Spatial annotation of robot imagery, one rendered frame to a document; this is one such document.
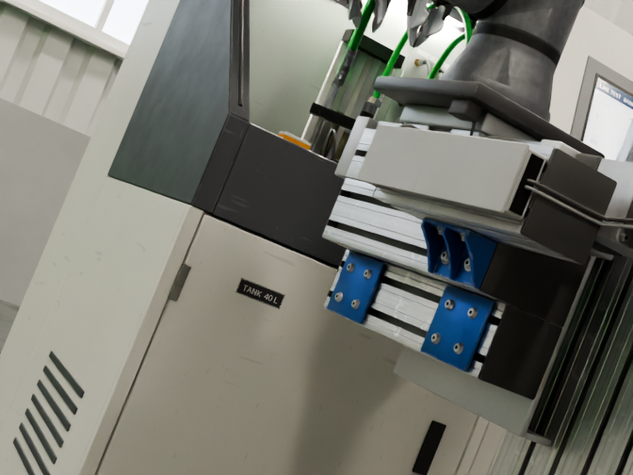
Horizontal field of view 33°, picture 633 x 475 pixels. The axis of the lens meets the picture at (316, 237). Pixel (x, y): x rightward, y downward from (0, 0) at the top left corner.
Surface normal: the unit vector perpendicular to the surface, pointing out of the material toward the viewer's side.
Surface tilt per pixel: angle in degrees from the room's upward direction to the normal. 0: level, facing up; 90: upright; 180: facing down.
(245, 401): 90
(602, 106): 76
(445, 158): 90
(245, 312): 90
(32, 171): 90
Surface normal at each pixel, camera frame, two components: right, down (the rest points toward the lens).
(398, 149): -0.79, -0.34
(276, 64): 0.41, 0.14
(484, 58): -0.36, -0.50
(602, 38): 0.49, -0.09
